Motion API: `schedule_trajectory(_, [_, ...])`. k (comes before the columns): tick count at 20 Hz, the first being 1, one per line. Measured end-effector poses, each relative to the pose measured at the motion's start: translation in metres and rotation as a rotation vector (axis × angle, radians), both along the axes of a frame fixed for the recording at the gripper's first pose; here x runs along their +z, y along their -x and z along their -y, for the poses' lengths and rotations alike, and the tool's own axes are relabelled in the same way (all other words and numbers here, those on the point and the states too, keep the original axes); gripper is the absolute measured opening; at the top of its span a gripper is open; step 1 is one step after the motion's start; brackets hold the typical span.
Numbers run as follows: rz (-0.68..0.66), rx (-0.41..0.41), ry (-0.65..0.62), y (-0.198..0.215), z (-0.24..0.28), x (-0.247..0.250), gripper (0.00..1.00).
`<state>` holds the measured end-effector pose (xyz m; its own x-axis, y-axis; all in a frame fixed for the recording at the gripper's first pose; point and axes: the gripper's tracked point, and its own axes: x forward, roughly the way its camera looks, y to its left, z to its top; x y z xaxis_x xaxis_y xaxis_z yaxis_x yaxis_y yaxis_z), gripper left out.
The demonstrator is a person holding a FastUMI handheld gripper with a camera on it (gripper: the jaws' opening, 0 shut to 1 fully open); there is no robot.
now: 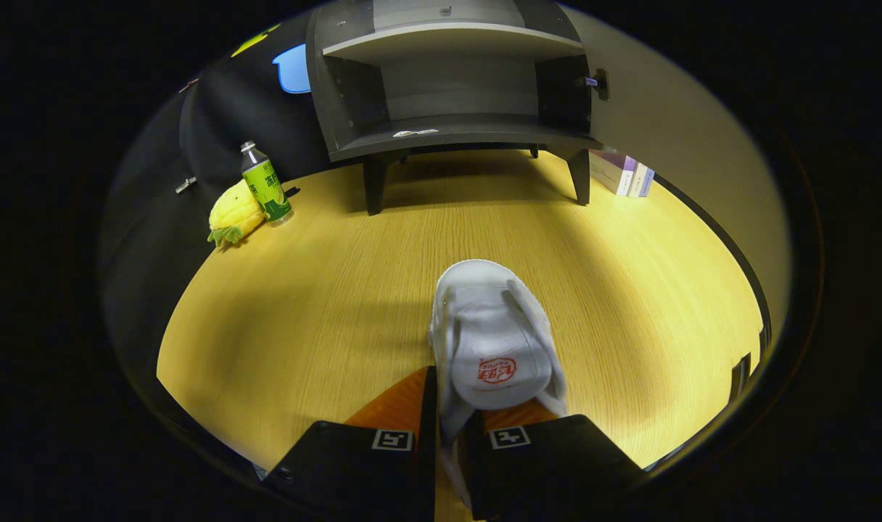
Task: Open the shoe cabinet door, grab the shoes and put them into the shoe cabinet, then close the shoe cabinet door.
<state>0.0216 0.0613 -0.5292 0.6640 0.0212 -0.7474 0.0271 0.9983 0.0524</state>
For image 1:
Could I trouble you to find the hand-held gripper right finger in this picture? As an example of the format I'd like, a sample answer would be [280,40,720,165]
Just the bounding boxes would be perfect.
[459,397,648,521]

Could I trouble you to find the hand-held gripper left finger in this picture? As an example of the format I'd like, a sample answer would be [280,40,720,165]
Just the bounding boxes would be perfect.
[263,366,440,522]

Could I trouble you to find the white shoe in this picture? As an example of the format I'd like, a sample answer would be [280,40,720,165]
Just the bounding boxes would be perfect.
[428,259,569,508]

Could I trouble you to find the black door handle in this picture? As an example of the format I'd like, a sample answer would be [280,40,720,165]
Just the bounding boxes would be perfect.
[731,353,752,399]

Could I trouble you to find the grey shoe cabinet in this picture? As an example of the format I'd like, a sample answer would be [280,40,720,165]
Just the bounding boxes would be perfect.
[305,0,610,216]

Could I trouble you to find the yellow pineapple plush toy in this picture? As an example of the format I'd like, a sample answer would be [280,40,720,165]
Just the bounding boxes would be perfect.
[207,180,266,249]

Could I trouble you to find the green drink bottle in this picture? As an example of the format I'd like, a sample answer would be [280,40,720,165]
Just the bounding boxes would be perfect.
[239,141,294,225]

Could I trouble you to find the black backdrop cloth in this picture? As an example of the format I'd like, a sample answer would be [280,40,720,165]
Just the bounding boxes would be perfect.
[100,11,333,407]

